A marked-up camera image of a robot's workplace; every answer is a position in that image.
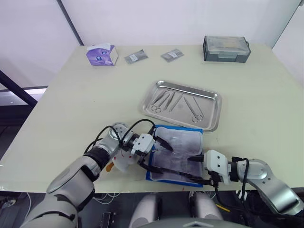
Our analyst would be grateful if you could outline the black metal frame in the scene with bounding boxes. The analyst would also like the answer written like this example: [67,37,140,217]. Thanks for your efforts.
[0,70,48,107]

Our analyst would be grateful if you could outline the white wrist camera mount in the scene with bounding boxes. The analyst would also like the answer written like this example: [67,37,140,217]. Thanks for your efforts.
[203,149,231,186]
[130,133,155,157]

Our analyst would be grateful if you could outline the slim dark surgical instrument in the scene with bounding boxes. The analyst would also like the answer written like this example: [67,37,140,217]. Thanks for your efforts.
[161,168,190,179]

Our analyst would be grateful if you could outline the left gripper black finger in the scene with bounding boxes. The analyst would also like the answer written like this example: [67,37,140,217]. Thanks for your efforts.
[140,162,163,173]
[153,134,174,152]

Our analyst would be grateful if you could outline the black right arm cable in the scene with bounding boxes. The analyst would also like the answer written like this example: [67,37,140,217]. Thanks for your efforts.
[212,155,250,209]

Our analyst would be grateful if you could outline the grey foil sachet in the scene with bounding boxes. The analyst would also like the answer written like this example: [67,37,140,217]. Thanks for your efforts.
[160,48,185,63]
[124,49,150,64]

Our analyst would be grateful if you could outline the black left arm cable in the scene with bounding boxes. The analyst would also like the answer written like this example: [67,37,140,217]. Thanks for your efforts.
[83,118,156,155]

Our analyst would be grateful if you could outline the metal surgical scissors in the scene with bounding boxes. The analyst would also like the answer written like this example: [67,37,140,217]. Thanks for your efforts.
[183,96,204,123]
[151,90,171,113]

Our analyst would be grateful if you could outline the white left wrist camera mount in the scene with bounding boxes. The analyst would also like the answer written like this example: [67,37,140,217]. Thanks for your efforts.
[130,133,155,157]

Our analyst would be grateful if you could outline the slim metal scalpel handle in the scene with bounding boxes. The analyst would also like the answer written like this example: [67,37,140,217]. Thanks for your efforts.
[168,93,184,112]

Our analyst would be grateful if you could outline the metal surgical tweezers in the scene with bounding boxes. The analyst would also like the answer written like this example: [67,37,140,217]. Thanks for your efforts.
[162,91,176,110]

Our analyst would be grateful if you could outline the grey slanted wall post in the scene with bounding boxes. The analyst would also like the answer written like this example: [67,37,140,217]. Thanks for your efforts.
[56,0,85,46]

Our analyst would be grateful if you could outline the grey plastic tool case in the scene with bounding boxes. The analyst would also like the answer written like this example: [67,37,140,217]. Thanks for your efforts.
[202,35,251,64]

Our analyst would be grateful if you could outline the purple tissue box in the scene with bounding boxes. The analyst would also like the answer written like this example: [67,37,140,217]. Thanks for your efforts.
[85,42,119,66]

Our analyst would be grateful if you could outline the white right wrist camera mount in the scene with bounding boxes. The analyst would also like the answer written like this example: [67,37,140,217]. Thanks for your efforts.
[203,149,231,186]

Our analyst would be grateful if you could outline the shiny metal tray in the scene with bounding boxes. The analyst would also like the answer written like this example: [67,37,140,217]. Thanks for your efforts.
[138,80,223,133]

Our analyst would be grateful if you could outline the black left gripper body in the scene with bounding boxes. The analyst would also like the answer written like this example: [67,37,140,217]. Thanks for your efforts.
[137,153,152,167]

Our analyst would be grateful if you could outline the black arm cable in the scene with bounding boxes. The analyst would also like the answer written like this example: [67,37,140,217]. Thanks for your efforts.
[212,155,250,209]
[83,118,156,155]

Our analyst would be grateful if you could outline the grey rounded robot leg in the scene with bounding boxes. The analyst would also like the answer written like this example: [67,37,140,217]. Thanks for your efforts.
[190,191,223,221]
[129,192,162,224]

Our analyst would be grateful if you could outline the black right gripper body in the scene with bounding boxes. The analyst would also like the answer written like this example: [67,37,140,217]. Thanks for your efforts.
[206,170,221,188]

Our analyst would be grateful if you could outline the black floor bracket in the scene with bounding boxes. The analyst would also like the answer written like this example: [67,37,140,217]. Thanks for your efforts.
[102,211,118,226]

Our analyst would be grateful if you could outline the blue surgical instrument pack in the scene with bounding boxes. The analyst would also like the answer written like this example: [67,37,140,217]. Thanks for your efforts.
[145,124,205,188]

